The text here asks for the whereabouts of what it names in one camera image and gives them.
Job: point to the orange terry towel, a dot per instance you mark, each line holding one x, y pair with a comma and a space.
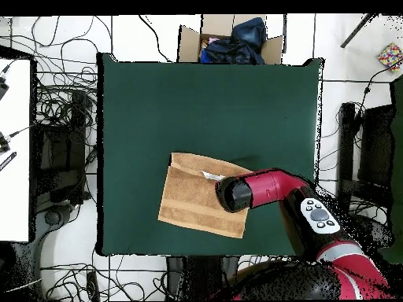
189, 198

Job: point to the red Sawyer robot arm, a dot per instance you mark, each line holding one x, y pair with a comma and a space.
270, 188

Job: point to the dark green table cloth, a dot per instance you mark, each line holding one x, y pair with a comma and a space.
151, 110
397, 157

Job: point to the cardboard box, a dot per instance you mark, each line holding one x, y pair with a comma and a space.
189, 44

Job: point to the pink and yellow garment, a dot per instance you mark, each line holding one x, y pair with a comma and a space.
211, 41

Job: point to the dark blue garment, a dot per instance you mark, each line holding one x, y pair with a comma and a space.
245, 44

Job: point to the black equipment stand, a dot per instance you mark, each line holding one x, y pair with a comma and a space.
63, 157
376, 148

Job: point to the black power strip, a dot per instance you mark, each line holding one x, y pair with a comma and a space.
93, 284

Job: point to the white table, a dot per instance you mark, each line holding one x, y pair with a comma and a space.
15, 188

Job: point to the black ribbed strip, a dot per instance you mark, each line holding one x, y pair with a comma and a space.
8, 160

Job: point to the black connector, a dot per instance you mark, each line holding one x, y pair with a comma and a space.
3, 144

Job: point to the black metal bar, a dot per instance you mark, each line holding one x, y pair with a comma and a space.
357, 31

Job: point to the black device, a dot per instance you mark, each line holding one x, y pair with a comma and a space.
2, 88

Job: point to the multicoloured patterned bundle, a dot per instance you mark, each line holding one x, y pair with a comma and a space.
390, 55

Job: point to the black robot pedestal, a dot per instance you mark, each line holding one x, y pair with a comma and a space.
201, 276

